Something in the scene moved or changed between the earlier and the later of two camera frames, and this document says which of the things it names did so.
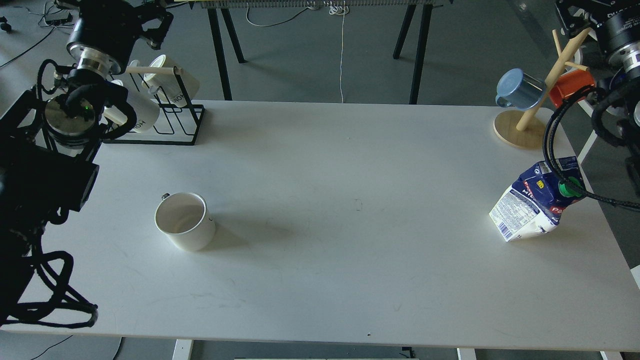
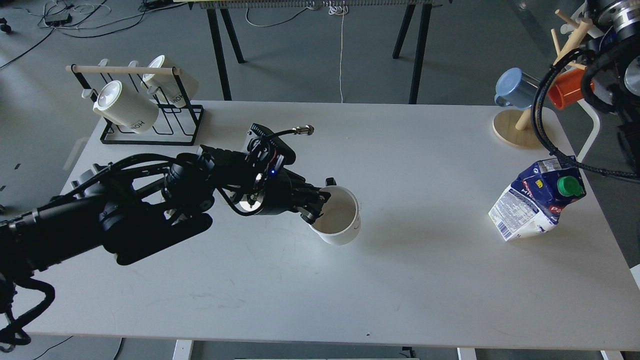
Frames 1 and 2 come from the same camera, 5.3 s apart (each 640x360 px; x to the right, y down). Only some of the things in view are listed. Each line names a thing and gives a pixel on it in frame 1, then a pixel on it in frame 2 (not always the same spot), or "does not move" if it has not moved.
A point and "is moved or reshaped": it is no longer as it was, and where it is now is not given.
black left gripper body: (105, 31) -> (271, 188)
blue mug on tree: (517, 89) does not move
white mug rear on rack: (168, 83) does not move
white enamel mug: (184, 218) is moved or reshaped
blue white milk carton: (536, 200) does not move
